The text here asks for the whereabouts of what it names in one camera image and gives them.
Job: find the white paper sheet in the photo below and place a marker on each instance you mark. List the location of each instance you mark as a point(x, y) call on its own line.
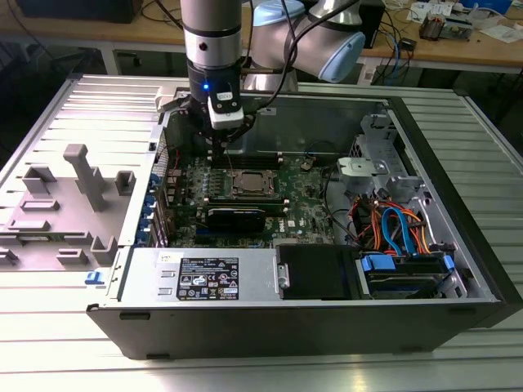
point(502, 33)

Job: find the green motherboard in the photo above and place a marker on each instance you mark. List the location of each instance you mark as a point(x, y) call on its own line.
point(302, 212)

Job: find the black computer box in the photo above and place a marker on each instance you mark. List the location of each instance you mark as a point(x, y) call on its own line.
point(81, 10)

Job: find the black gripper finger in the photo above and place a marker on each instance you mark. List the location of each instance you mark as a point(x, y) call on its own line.
point(245, 128)
point(216, 151)

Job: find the white printed card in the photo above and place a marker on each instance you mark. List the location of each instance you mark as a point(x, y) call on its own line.
point(425, 10)

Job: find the tall black box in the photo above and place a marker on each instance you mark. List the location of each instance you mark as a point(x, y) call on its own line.
point(378, 24)

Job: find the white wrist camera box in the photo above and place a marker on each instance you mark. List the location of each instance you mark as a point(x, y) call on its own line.
point(224, 116)

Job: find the silver CPU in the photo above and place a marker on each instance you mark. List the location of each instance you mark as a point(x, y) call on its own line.
point(252, 181)

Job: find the silver round-top metal bracket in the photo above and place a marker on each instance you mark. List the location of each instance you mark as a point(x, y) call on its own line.
point(359, 167)

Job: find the wooden desk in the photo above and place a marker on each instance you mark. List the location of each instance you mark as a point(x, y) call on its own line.
point(122, 30)

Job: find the hard disk in blue carrier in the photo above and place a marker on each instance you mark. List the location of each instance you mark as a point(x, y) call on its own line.
point(408, 269)

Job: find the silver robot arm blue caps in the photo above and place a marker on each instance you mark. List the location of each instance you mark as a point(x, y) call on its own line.
point(210, 24)

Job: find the silver power supply unit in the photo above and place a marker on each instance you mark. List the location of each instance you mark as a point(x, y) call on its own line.
point(143, 277)

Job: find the metal heat sink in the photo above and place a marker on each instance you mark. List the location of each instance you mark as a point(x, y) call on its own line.
point(432, 26)

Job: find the black graphics card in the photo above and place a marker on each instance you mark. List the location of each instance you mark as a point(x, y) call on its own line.
point(233, 218)

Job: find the grey electronic device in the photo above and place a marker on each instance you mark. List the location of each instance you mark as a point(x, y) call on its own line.
point(457, 28)

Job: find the blue card retention tab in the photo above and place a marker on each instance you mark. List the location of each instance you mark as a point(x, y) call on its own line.
point(150, 201)
point(154, 181)
point(143, 237)
point(147, 219)

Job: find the grey parts rack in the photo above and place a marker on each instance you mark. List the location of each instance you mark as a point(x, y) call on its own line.
point(61, 212)

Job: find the silver drive cage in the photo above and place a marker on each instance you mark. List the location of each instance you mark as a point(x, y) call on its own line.
point(376, 143)

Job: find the black open PC case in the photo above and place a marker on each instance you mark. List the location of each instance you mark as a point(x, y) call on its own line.
point(245, 330)

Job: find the small black adapter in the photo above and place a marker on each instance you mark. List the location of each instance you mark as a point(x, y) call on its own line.
point(408, 43)

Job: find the pale grey case latch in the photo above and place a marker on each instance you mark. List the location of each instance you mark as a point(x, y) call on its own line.
point(165, 100)

